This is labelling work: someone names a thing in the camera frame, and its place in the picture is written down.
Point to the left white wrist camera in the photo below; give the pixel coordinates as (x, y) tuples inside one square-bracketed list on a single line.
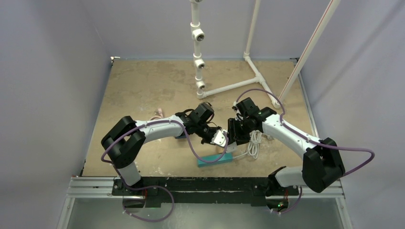
[(219, 138)]

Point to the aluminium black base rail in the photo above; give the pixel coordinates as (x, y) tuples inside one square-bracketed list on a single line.
[(152, 192)]

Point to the white square wall adapter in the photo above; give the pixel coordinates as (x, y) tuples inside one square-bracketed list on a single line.
[(231, 147)]

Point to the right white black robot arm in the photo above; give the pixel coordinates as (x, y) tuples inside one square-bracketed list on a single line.
[(322, 164)]

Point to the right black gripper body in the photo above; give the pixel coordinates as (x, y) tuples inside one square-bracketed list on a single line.
[(234, 133)]

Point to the teal power strip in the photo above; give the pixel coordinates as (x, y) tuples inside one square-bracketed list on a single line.
[(215, 160)]

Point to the white PVC pipe frame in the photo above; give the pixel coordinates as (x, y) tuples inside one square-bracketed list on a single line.
[(256, 28)]

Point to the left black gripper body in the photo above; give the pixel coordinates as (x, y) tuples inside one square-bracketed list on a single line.
[(207, 133)]

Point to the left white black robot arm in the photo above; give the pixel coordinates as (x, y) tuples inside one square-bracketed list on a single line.
[(125, 140)]

